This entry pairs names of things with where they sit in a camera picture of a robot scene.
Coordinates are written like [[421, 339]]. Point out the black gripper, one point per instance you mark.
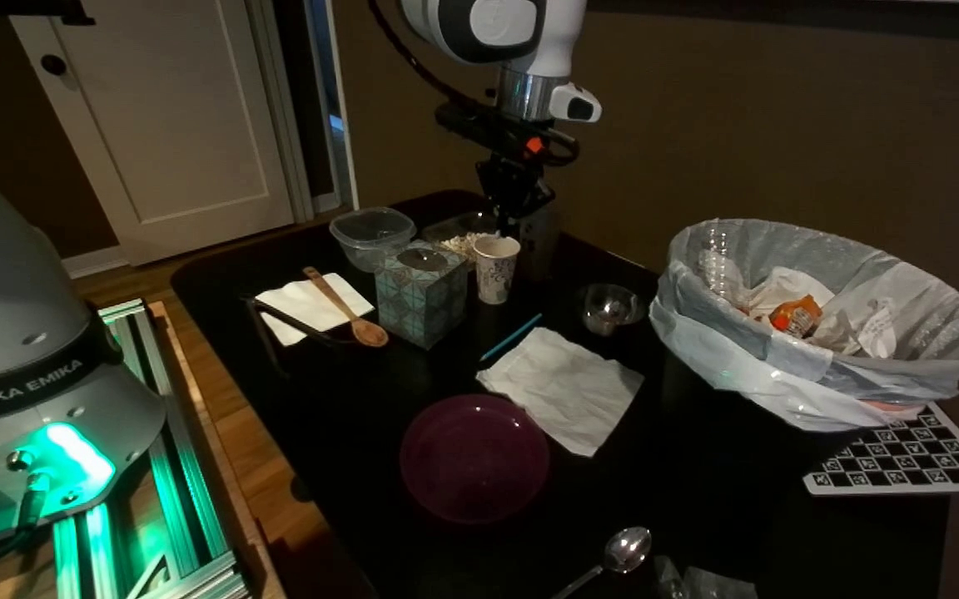
[[509, 137]]

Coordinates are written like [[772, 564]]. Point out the white paper towel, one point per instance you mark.
[[563, 388]]

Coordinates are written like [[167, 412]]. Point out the trash bin with white bag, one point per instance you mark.
[[747, 367]]

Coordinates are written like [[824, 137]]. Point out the clear container with cereal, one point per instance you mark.
[[446, 231]]

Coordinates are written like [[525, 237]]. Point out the white paper cup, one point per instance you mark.
[[493, 272]]

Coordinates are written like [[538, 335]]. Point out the patterned tissue box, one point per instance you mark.
[[421, 302]]

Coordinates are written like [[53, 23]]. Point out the thin teal pen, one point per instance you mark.
[[510, 339]]

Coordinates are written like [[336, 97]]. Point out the small metal cup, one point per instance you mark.
[[610, 309]]

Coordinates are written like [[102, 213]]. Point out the wooden spoon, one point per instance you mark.
[[369, 330]]

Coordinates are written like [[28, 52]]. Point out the black tongs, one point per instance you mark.
[[283, 320]]

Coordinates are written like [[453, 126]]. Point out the purple plastic plate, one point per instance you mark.
[[475, 460]]

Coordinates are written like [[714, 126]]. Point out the orange snack wrapper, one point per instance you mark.
[[798, 318]]

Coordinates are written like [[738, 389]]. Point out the white panel door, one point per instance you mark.
[[182, 120]]

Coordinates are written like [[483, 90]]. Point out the crumpled white paper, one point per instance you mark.
[[863, 326]]

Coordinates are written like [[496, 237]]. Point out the metal spoon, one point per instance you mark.
[[627, 549]]

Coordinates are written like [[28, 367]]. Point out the wooden board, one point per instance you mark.
[[235, 467]]

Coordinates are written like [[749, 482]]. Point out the clear plastic packet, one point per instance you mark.
[[714, 582]]

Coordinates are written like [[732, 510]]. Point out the black white checkerboard card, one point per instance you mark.
[[908, 460]]

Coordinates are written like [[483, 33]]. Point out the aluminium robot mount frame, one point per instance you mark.
[[167, 519]]

